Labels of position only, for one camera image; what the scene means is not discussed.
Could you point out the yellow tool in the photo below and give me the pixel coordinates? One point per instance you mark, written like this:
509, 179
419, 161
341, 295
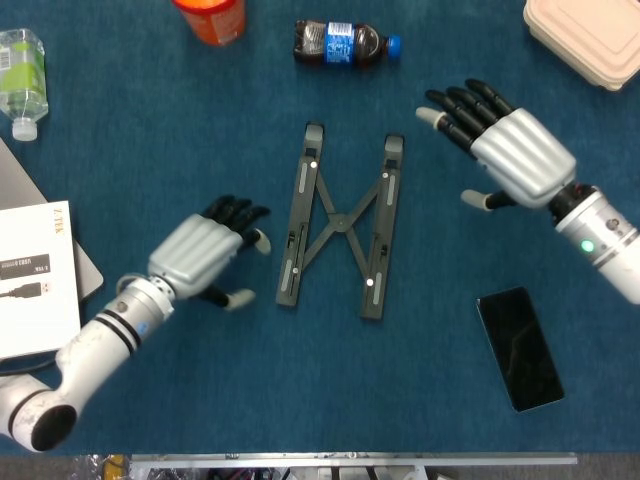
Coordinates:
114, 467

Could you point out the cola bottle blue label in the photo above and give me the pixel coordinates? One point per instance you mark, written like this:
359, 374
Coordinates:
340, 42

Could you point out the clear plastic bag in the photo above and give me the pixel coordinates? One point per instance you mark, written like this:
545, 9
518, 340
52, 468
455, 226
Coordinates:
87, 467

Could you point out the white product box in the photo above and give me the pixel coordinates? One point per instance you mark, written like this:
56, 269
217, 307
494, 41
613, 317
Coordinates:
35, 300

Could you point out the black folding laptop stand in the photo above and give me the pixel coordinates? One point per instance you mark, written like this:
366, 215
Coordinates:
340, 225

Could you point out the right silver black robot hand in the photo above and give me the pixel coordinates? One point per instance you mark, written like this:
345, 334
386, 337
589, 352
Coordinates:
520, 155

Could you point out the blue table cloth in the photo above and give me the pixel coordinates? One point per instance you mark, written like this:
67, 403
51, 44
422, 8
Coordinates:
200, 400

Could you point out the silver aluminium rail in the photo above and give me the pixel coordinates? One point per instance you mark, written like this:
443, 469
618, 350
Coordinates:
350, 457

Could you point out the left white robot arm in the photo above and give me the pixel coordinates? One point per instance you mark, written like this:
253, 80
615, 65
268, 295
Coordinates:
75, 360

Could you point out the beige lidded food container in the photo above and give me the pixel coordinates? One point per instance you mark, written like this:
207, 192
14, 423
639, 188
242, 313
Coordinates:
590, 40

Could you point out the clear bottle green label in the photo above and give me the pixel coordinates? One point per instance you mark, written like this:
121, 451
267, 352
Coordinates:
22, 75

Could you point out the orange red snack canister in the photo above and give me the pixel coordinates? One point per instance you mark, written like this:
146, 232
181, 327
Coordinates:
215, 22

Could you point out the black smartphone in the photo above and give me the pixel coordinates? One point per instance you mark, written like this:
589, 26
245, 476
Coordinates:
520, 350

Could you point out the grey closed laptop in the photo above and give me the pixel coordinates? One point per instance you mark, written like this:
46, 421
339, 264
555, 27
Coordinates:
15, 180

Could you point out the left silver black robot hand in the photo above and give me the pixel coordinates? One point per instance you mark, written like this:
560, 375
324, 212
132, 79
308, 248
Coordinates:
200, 255

